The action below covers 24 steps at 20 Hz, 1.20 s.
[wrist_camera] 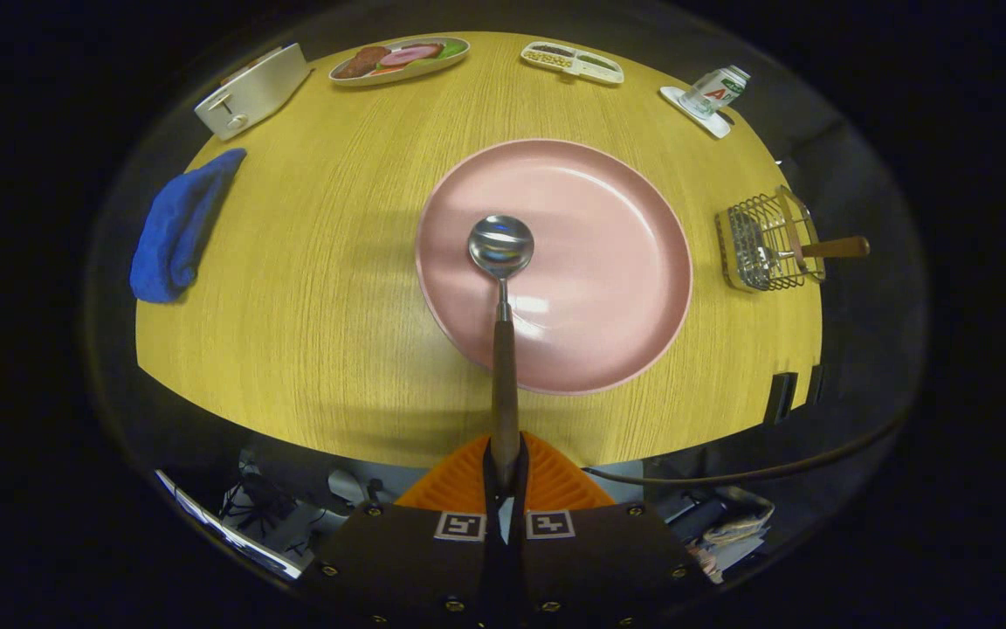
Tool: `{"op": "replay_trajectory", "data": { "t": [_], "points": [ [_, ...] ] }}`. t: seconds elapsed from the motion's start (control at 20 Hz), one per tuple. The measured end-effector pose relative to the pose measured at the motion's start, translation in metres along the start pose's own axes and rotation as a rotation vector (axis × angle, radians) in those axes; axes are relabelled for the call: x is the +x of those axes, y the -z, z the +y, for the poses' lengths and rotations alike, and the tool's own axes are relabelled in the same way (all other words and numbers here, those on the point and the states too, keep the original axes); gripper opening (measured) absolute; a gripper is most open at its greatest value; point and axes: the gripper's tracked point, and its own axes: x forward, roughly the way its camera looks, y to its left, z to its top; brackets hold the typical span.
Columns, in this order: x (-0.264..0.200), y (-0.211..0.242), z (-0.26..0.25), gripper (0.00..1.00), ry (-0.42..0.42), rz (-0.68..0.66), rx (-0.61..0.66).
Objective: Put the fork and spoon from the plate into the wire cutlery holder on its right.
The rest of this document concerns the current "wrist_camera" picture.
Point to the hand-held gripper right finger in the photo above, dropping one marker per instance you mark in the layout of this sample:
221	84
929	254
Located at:
522	476

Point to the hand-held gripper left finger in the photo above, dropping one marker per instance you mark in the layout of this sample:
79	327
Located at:
487	476

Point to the white paper stack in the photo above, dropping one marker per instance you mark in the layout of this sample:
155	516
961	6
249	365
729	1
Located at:
734	533

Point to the pink round plate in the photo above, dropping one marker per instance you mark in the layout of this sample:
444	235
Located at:
590	262

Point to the black table clamp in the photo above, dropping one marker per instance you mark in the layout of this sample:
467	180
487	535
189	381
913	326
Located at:
781	397
816	384

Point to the black backdrop cloth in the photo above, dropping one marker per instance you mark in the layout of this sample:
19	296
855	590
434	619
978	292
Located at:
870	332

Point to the blue folded towel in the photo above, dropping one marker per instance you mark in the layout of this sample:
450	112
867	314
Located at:
180	231

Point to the white square coaster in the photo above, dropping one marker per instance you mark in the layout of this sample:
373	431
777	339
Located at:
686	105

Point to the round grey food plate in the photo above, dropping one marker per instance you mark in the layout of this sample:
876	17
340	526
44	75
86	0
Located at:
398	74

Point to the white divided bean dish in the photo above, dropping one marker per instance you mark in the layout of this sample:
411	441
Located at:
573	63

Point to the pink ham slice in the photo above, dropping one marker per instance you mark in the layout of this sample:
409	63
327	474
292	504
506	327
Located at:
411	55

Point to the green lettuce leaf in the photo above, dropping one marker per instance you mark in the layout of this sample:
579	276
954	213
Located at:
452	49

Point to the white drink bottle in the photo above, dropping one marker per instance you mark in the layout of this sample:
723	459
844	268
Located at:
714	90

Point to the large brown meat slab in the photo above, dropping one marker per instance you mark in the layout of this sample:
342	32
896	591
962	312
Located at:
361	62

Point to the small brown meat piece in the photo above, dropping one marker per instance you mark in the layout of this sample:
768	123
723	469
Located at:
423	44

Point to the white toaster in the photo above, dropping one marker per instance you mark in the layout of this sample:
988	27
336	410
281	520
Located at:
254	92

